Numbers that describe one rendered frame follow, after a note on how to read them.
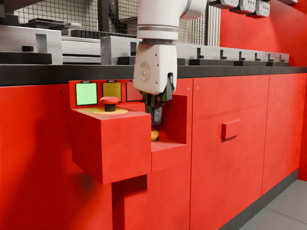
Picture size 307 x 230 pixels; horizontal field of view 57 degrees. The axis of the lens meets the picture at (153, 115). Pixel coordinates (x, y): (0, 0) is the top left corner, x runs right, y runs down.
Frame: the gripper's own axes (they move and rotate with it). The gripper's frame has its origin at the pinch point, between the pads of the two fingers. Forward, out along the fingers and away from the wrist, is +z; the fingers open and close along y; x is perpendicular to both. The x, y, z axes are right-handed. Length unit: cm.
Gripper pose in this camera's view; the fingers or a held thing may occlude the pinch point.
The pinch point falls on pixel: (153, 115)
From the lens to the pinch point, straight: 62.2
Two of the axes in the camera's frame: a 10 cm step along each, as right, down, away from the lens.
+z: -0.5, 9.7, 2.3
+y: 5.7, 2.2, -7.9
